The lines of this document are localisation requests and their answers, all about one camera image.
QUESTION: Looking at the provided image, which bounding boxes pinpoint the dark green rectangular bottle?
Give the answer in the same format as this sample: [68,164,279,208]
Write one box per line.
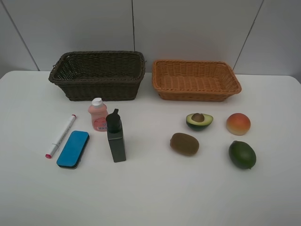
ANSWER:
[106,109,126,162]

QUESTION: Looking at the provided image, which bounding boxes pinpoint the halved avocado with pit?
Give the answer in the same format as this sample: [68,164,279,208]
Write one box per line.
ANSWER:
[186,113,214,131]

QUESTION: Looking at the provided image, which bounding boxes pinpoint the pink bottle white cap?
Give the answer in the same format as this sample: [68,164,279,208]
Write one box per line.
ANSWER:
[88,97,108,132]

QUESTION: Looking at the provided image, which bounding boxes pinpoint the blue whiteboard eraser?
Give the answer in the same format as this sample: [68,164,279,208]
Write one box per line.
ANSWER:
[56,130,89,169]

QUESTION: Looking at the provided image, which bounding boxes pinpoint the white marker pen red caps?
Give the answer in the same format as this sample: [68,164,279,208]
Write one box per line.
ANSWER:
[45,114,77,159]

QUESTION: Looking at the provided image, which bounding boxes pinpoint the orange red peach half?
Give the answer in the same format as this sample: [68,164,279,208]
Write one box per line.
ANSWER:
[226,113,251,136]

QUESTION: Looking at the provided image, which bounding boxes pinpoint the whole green avocado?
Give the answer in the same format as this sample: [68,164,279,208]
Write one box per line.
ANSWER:
[229,141,256,170]

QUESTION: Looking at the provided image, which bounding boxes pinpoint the orange wicker basket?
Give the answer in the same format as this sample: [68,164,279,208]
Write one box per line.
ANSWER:
[152,60,242,102]

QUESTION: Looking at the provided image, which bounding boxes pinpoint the brown kiwi fruit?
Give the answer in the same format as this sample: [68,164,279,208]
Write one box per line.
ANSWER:
[170,133,199,156]

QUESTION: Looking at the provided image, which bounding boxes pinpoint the dark brown wicker basket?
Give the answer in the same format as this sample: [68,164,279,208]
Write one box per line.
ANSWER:
[48,51,145,101]

